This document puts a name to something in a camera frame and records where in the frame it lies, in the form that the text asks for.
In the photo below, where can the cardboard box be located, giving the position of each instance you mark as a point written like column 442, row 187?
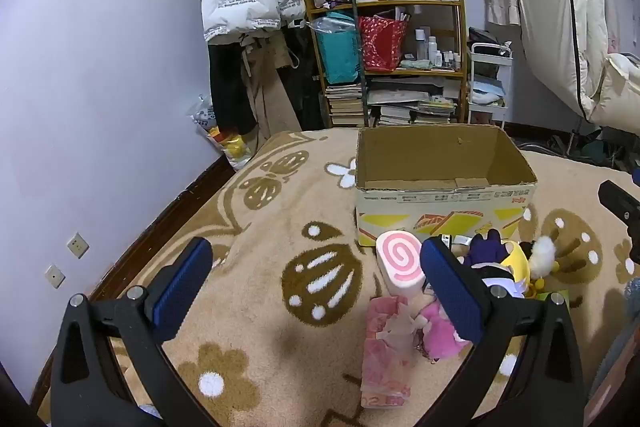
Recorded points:
column 440, row 157

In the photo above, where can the pink swirl roll plush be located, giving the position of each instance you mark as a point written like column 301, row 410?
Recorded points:
column 400, row 257

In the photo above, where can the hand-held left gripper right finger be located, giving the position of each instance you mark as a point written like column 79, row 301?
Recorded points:
column 450, row 292

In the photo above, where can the white wall socket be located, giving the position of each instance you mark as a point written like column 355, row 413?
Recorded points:
column 77, row 245
column 54, row 276

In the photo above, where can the white trolley cart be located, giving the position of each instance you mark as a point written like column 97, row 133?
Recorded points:
column 505, row 62

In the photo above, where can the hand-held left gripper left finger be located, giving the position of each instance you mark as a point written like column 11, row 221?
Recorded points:
column 182, row 287

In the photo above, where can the black hanging clothes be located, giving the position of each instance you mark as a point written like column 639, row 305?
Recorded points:
column 225, row 87

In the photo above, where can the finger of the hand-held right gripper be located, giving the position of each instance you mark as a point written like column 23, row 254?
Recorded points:
column 622, row 207

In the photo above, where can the pink tissue packet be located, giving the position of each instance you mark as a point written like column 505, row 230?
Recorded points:
column 385, row 357

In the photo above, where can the white fluffy plush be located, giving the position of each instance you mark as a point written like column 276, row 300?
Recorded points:
column 542, row 254

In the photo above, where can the stack of books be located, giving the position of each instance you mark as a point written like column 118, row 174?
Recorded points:
column 400, row 112

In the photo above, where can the group of cosmetic bottles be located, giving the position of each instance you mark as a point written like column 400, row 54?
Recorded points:
column 435, row 52

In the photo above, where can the purple plush doll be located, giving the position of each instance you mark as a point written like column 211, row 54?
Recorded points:
column 482, row 252

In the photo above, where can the yellow plush toy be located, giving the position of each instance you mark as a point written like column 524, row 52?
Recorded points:
column 520, row 264

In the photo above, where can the pink plush doll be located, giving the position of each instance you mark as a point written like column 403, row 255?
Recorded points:
column 432, row 332

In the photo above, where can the plastic bag with yellow items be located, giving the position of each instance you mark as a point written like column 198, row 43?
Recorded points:
column 235, row 147

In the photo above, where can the beige hanging trousers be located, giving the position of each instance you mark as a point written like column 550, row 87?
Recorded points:
column 270, row 92

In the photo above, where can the red patterned bag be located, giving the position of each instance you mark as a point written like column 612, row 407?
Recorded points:
column 380, row 42

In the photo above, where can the wooden shelf unit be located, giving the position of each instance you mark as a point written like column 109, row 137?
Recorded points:
column 435, row 4

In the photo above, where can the teal bag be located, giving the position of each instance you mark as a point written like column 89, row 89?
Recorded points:
column 337, row 52

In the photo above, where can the white folded bedding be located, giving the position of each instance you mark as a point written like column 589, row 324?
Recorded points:
column 550, row 7

